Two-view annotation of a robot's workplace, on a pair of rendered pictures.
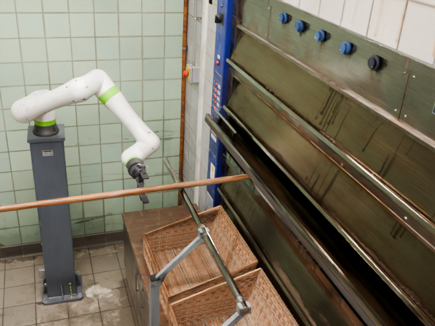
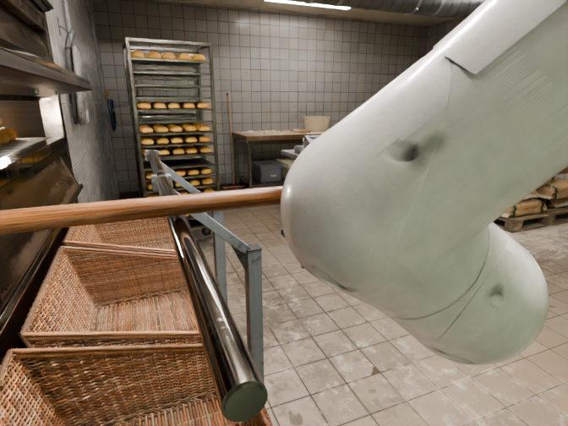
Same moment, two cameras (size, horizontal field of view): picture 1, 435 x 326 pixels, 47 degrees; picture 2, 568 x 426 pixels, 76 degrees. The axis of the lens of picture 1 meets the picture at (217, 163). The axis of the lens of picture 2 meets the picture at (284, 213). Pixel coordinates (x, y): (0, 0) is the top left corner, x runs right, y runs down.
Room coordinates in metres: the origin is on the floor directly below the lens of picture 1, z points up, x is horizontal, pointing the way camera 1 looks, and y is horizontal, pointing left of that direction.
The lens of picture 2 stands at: (2.68, 0.31, 1.34)
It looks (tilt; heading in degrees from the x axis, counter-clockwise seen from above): 17 degrees down; 179
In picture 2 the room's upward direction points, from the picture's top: straight up
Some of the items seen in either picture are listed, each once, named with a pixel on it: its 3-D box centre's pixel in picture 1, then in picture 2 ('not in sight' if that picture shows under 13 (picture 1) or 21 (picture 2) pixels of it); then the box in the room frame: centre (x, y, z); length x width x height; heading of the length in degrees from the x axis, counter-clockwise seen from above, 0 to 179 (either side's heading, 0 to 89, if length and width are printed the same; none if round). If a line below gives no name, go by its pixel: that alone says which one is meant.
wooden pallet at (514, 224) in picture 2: not in sight; (516, 210); (-1.46, 3.22, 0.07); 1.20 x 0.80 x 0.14; 111
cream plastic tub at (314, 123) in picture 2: not in sight; (315, 123); (-3.03, 0.91, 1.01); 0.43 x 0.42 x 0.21; 111
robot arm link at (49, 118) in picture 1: (42, 107); not in sight; (2.66, 1.02, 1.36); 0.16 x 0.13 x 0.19; 162
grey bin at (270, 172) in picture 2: not in sight; (265, 170); (-2.65, 0.15, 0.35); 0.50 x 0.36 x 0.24; 21
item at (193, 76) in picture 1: (193, 73); not in sight; (3.16, 0.20, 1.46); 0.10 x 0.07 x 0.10; 21
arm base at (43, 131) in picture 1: (45, 123); not in sight; (2.72, 1.03, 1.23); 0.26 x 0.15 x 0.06; 18
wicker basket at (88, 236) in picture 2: not in sight; (135, 241); (1.10, -0.34, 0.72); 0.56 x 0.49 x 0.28; 21
